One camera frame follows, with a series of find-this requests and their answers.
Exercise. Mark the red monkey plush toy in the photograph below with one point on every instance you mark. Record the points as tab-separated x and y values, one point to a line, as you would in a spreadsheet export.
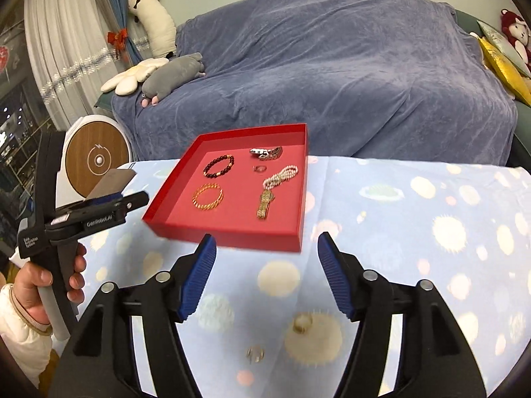
514	29

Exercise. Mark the silver pillow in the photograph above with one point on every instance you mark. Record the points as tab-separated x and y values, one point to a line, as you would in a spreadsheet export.
498	37

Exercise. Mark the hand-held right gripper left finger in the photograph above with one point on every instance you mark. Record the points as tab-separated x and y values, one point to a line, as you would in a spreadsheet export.
199	277

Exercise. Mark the gold pillow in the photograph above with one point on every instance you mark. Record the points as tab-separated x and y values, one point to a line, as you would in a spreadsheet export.
504	68

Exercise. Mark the sofa with blue cover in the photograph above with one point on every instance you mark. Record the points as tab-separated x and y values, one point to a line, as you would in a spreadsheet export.
332	70

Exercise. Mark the person's left hand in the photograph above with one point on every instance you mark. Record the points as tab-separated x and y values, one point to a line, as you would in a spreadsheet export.
31	288

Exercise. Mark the white device with wooden disc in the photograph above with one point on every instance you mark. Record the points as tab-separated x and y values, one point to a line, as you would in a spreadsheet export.
97	159

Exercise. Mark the white curtain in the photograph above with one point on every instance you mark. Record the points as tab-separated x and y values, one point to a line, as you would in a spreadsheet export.
62	41

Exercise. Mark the long white plush toy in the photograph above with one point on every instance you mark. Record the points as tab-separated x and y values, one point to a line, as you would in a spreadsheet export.
155	25

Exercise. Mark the person's left forearm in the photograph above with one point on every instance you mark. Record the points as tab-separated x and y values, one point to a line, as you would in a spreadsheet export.
20	340

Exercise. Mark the silver wrist watch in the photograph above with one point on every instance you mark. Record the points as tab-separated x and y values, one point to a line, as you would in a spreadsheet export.
265	152

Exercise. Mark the red bow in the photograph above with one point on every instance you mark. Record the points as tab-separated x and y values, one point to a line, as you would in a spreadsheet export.
118	37

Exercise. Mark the grey plush toy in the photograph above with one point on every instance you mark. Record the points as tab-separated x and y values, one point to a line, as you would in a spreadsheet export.
170	76

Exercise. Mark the red cardboard box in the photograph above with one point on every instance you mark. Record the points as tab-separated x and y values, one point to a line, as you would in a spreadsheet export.
234	222

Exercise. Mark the brown notebook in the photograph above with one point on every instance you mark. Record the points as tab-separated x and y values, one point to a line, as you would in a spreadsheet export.
112	182

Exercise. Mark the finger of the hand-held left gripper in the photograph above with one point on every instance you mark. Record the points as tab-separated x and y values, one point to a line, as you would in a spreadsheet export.
128	202

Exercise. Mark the blue curtain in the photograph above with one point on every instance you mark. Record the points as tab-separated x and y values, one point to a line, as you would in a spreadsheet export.
120	0

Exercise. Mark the gold watch band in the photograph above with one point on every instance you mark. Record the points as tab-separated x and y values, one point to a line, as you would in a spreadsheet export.
264	207

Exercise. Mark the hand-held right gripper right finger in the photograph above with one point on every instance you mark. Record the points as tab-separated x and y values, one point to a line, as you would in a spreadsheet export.
338	275

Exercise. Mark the dark window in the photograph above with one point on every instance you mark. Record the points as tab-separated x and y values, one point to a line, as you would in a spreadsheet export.
16	112

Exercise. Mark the cream flower pillow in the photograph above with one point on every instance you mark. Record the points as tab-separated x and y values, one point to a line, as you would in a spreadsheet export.
124	81

